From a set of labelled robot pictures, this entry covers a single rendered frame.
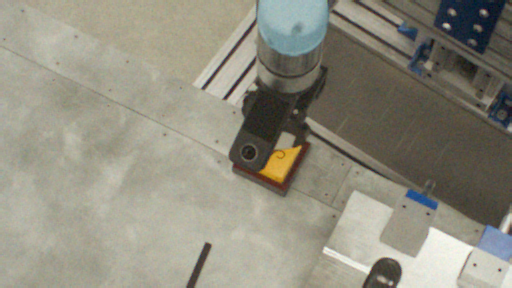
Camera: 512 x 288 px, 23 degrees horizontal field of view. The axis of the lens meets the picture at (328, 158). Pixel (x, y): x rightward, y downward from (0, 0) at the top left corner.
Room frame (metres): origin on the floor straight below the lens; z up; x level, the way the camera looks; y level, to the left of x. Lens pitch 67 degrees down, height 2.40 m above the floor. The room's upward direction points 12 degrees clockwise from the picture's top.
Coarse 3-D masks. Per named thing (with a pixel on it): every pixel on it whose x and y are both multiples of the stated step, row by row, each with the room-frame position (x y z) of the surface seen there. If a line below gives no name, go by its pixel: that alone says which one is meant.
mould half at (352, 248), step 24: (360, 216) 0.56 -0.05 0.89; (384, 216) 0.56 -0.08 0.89; (336, 240) 0.52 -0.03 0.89; (360, 240) 0.52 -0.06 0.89; (432, 240) 0.54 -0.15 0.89; (456, 240) 0.55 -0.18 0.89; (336, 264) 0.49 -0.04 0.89; (360, 264) 0.49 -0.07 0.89; (408, 264) 0.51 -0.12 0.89; (432, 264) 0.51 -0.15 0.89; (456, 264) 0.52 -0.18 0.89
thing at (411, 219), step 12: (432, 180) 0.64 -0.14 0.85; (408, 192) 0.60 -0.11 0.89; (408, 204) 0.57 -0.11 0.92; (420, 204) 0.58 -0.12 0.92; (432, 204) 0.59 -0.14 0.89; (396, 216) 0.55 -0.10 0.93; (408, 216) 0.55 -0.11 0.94; (420, 216) 0.56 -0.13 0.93; (432, 216) 0.56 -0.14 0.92; (396, 228) 0.54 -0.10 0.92; (408, 228) 0.54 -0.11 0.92; (420, 228) 0.54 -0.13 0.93; (384, 240) 0.53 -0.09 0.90; (396, 240) 0.53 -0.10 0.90; (408, 240) 0.53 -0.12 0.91; (420, 240) 0.53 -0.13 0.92; (408, 252) 0.52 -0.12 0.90
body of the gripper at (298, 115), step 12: (324, 72) 0.70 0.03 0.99; (264, 84) 0.63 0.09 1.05; (312, 84) 0.65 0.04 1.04; (324, 84) 0.70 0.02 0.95; (252, 96) 0.65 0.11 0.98; (288, 96) 0.63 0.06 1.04; (300, 96) 0.66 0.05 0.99; (312, 96) 0.66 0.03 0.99; (300, 108) 0.64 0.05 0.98; (288, 120) 0.63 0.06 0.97; (300, 120) 0.63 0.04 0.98
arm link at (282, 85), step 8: (256, 40) 0.67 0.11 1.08; (256, 56) 0.65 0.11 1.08; (256, 64) 0.65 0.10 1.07; (264, 72) 0.63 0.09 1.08; (312, 72) 0.64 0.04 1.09; (264, 80) 0.63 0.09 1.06; (272, 80) 0.63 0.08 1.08; (280, 80) 0.63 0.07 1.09; (288, 80) 0.63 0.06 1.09; (296, 80) 0.63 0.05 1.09; (304, 80) 0.63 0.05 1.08; (312, 80) 0.64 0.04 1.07; (272, 88) 0.63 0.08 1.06; (280, 88) 0.62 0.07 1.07; (288, 88) 0.63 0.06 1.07; (296, 88) 0.63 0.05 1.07; (304, 88) 0.63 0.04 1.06
